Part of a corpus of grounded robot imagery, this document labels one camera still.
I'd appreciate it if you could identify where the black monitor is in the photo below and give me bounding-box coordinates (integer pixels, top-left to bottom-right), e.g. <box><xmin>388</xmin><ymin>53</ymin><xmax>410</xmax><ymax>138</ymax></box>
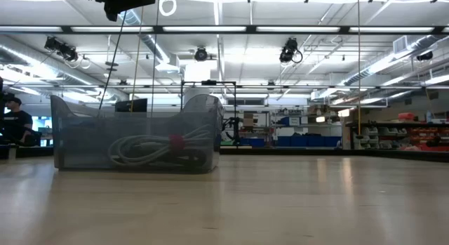
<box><xmin>114</xmin><ymin>98</ymin><xmax>149</xmax><ymax>114</ymax></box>

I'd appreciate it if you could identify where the storage shelf with small bins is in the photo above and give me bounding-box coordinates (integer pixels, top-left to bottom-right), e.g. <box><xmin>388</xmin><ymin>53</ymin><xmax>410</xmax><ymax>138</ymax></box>
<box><xmin>344</xmin><ymin>121</ymin><xmax>449</xmax><ymax>152</ymax></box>

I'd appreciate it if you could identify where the row of blue bins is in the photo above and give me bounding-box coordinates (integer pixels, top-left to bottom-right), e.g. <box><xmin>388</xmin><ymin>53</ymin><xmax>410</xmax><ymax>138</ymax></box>
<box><xmin>239</xmin><ymin>134</ymin><xmax>342</xmax><ymax>148</ymax></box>

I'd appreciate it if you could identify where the black hanging cable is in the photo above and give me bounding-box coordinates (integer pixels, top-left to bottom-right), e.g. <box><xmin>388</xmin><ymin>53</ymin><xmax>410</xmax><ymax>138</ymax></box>
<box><xmin>98</xmin><ymin>10</ymin><xmax>128</xmax><ymax>111</ymax></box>

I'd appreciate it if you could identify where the white cable with red tie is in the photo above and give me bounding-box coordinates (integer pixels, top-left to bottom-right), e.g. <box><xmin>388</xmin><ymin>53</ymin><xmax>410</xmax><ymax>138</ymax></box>
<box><xmin>107</xmin><ymin>124</ymin><xmax>213</xmax><ymax>168</ymax></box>

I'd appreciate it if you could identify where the white looped cable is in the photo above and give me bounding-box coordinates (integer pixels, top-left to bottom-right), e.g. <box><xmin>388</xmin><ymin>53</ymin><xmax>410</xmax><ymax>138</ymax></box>
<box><xmin>158</xmin><ymin>0</ymin><xmax>177</xmax><ymax>18</ymax></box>

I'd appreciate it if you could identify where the translucent grey plastic bin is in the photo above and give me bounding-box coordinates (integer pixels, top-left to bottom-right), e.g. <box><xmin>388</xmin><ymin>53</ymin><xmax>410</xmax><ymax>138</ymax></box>
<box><xmin>49</xmin><ymin>93</ymin><xmax>225</xmax><ymax>174</ymax></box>

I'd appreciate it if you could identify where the person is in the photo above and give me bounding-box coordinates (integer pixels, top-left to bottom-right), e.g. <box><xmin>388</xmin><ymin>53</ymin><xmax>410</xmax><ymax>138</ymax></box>
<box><xmin>0</xmin><ymin>96</ymin><xmax>42</xmax><ymax>148</ymax></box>

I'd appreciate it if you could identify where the black overhead camera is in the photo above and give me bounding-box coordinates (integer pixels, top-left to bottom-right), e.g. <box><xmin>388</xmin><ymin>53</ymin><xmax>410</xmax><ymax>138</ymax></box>
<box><xmin>43</xmin><ymin>35</ymin><xmax>79</xmax><ymax>62</ymax></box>
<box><xmin>279</xmin><ymin>37</ymin><xmax>304</xmax><ymax>65</ymax></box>
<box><xmin>194</xmin><ymin>46</ymin><xmax>209</xmax><ymax>62</ymax></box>

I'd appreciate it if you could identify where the black rig frame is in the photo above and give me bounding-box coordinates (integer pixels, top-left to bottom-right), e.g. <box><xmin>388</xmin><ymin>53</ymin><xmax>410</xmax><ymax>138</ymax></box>
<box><xmin>0</xmin><ymin>24</ymin><xmax>449</xmax><ymax>164</ymax></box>

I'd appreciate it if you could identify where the yellow hanging cord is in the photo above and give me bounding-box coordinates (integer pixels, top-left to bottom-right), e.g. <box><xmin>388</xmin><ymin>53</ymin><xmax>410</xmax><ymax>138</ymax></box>
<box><xmin>130</xmin><ymin>6</ymin><xmax>145</xmax><ymax>113</ymax></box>

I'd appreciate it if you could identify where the lit computer screen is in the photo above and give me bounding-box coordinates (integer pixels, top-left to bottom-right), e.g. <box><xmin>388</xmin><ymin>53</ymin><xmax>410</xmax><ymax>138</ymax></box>
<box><xmin>31</xmin><ymin>115</ymin><xmax>53</xmax><ymax>147</ymax></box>

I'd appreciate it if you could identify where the yellow vertical pole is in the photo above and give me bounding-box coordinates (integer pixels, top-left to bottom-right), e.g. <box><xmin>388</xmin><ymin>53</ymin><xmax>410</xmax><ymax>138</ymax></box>
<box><xmin>356</xmin><ymin>0</ymin><xmax>363</xmax><ymax>135</ymax></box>

